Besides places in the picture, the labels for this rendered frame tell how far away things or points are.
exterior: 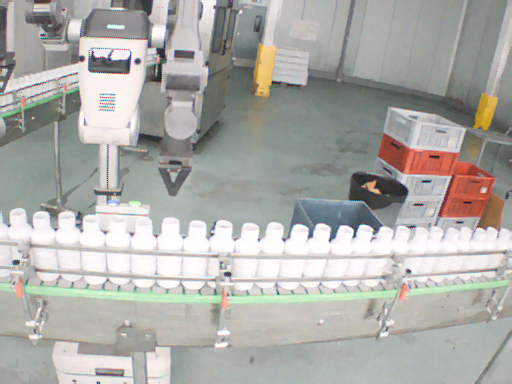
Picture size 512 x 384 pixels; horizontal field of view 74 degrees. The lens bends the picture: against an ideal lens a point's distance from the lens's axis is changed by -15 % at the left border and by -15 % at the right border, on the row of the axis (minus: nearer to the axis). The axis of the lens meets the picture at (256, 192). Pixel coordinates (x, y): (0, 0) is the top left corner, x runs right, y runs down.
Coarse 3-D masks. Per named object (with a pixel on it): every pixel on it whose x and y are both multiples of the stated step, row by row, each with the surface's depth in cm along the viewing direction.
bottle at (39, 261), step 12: (36, 216) 78; (48, 216) 78; (36, 228) 77; (48, 228) 79; (36, 240) 77; (48, 240) 78; (36, 252) 78; (48, 252) 79; (36, 264) 80; (48, 264) 80; (48, 276) 81
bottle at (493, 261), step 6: (498, 234) 110; (504, 234) 107; (498, 240) 109; (504, 240) 108; (498, 246) 108; (504, 246) 107; (492, 258) 110; (498, 258) 109; (492, 264) 110; (498, 264) 110; (486, 276) 113; (492, 276) 112
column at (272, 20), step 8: (272, 0) 757; (280, 0) 758; (272, 8) 765; (280, 8) 758; (272, 16) 773; (272, 24) 780; (264, 32) 788; (272, 32) 788; (264, 40) 785; (272, 40) 796
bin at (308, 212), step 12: (300, 204) 153; (312, 204) 161; (324, 204) 162; (336, 204) 163; (348, 204) 164; (360, 204) 165; (300, 216) 152; (312, 216) 163; (324, 216) 164; (336, 216) 166; (348, 216) 167; (360, 216) 166; (372, 216) 156; (312, 228) 138; (336, 228) 168
